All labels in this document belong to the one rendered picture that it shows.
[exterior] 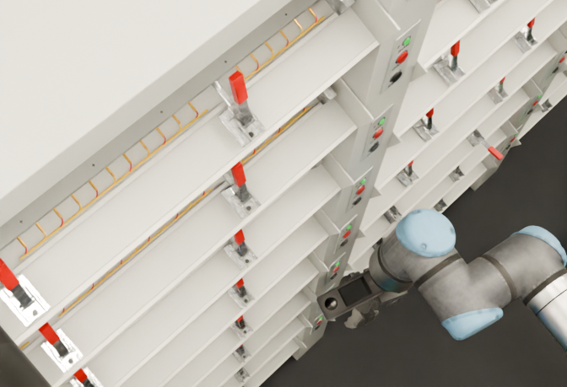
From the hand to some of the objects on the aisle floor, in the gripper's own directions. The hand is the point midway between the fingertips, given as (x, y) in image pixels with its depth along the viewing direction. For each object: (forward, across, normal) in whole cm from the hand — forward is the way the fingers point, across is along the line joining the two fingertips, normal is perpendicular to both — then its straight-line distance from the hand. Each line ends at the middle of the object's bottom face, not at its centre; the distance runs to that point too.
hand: (341, 314), depth 178 cm
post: (+59, +17, -16) cm, 63 cm away
